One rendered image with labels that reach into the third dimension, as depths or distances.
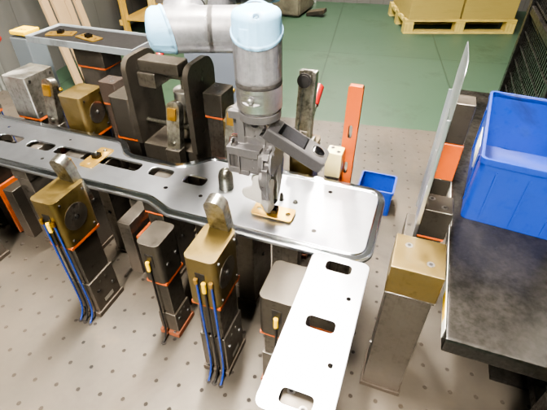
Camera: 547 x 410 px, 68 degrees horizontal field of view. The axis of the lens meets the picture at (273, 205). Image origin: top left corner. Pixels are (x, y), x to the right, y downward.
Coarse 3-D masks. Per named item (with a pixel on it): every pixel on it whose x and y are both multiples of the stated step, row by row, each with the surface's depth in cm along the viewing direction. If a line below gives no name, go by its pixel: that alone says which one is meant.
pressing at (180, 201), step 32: (0, 128) 108; (32, 128) 108; (64, 128) 107; (0, 160) 96; (32, 160) 95; (128, 160) 96; (160, 160) 95; (224, 160) 95; (128, 192) 86; (160, 192) 86; (192, 192) 86; (224, 192) 86; (288, 192) 86; (320, 192) 86; (352, 192) 86; (256, 224) 78; (288, 224) 78; (320, 224) 78; (352, 224) 78; (352, 256) 72
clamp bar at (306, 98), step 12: (300, 72) 82; (312, 72) 82; (300, 84) 80; (312, 84) 82; (300, 96) 84; (312, 96) 84; (300, 108) 87; (312, 108) 85; (300, 120) 88; (312, 120) 87; (312, 132) 89
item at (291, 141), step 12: (276, 132) 67; (288, 132) 68; (276, 144) 68; (288, 144) 67; (300, 144) 68; (312, 144) 69; (300, 156) 68; (312, 156) 67; (324, 156) 68; (312, 168) 68
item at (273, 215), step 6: (258, 204) 81; (252, 210) 80; (258, 210) 80; (264, 210) 80; (276, 210) 79; (282, 210) 80; (288, 210) 80; (294, 210) 80; (270, 216) 78; (276, 216) 78; (282, 216) 78; (288, 216) 78
